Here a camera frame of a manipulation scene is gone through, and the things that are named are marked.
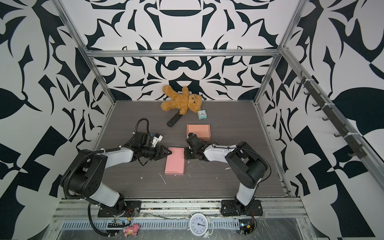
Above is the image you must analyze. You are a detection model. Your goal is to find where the small teal alarm clock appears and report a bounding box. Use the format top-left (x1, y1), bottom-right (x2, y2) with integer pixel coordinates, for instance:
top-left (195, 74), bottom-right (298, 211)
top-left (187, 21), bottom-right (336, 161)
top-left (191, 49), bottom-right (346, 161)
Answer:
top-left (197, 110), bottom-right (208, 120)

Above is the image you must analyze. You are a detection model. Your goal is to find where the pink cardboard box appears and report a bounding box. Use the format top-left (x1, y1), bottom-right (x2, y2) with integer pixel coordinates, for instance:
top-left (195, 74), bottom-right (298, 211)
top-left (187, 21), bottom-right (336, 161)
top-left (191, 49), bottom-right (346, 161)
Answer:
top-left (165, 148), bottom-right (185, 176)

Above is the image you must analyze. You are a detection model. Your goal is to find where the black corrugated cable hose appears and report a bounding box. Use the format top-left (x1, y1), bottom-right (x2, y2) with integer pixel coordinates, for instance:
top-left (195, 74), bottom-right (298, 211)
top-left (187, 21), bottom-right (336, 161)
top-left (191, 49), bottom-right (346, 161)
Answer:
top-left (62, 118), bottom-right (151, 237)

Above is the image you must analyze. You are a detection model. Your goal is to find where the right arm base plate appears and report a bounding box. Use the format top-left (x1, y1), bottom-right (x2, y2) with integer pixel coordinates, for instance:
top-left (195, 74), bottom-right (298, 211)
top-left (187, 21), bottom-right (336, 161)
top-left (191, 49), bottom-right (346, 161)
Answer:
top-left (220, 199), bottom-right (264, 217)

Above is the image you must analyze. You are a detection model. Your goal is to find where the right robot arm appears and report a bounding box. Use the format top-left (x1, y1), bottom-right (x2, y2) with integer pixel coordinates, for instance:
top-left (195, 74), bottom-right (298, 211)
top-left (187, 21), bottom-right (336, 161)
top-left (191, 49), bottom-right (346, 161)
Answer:
top-left (186, 133), bottom-right (270, 208)

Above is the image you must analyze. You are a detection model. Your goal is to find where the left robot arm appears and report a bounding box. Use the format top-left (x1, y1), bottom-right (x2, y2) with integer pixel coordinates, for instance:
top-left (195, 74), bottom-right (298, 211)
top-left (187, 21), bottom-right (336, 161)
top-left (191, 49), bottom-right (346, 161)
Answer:
top-left (60, 132), bottom-right (172, 209)

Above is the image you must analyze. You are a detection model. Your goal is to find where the wall hook rack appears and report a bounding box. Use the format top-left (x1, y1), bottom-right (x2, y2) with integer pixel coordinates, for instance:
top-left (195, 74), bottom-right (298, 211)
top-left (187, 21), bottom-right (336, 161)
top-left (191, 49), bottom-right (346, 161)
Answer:
top-left (298, 77), bottom-right (368, 159)

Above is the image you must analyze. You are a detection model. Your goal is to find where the left circuit board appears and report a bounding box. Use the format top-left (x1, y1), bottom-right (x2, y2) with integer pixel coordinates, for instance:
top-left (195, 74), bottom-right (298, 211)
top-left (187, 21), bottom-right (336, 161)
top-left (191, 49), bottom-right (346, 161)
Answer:
top-left (107, 218), bottom-right (131, 229)

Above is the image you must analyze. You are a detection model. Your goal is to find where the black remote control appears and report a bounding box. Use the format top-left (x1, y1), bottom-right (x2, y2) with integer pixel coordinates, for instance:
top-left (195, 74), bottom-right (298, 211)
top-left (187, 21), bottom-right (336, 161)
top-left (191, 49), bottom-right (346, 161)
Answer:
top-left (167, 111), bottom-right (183, 127)

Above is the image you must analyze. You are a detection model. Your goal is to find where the white round analog clock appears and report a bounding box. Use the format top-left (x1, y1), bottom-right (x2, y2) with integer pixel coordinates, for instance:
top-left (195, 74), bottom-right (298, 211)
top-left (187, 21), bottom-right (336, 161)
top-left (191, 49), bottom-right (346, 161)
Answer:
top-left (189, 213), bottom-right (214, 239)

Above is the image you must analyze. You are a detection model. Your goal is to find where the right circuit board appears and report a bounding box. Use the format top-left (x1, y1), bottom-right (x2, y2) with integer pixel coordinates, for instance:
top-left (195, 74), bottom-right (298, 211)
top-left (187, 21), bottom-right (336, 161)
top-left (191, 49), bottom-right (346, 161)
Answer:
top-left (239, 218), bottom-right (258, 236)

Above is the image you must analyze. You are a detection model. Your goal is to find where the salmon cardboard box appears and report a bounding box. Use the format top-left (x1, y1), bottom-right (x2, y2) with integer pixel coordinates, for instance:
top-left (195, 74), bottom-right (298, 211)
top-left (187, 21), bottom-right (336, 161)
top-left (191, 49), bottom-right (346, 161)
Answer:
top-left (187, 125), bottom-right (211, 142)

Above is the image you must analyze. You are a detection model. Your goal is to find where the small pink toy figure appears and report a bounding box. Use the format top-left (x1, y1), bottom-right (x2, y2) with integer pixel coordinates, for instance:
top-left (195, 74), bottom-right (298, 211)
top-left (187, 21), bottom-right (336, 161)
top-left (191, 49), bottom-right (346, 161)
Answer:
top-left (124, 224), bottom-right (140, 237)

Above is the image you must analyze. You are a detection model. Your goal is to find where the brown teddy bear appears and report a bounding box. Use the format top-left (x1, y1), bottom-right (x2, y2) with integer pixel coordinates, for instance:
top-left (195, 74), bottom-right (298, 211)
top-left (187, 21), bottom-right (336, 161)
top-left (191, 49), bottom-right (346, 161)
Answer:
top-left (161, 85), bottom-right (203, 115)

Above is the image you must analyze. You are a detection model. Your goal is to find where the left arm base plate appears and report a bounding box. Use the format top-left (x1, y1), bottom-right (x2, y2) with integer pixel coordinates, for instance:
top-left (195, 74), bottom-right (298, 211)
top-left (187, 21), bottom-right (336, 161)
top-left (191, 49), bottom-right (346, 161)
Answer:
top-left (98, 201), bottom-right (142, 218)

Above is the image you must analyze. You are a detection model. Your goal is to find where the circuit board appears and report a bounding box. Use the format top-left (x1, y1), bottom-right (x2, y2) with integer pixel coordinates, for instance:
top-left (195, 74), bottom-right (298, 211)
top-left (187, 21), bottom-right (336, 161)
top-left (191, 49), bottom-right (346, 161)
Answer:
top-left (239, 218), bottom-right (258, 236)
top-left (107, 218), bottom-right (131, 229)

